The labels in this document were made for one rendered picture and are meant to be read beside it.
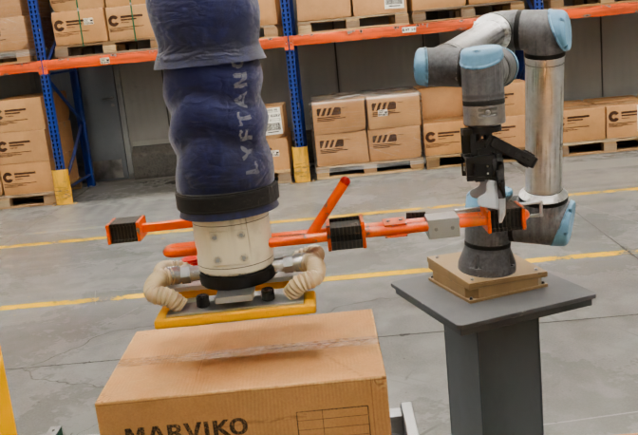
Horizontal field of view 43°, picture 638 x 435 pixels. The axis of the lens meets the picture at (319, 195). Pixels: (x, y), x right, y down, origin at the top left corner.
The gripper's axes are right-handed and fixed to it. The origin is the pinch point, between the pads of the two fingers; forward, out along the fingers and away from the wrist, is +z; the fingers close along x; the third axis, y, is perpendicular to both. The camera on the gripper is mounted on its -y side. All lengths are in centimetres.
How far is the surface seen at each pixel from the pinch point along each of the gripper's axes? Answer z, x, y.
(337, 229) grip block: -1.2, 6.0, 36.0
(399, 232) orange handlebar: 1.2, 3.8, 22.7
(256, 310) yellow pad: 12, 15, 54
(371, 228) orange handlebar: -0.1, 3.4, 28.6
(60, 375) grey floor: 121, -219, 191
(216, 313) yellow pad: 12, 15, 63
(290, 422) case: 35, 22, 49
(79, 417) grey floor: 121, -168, 165
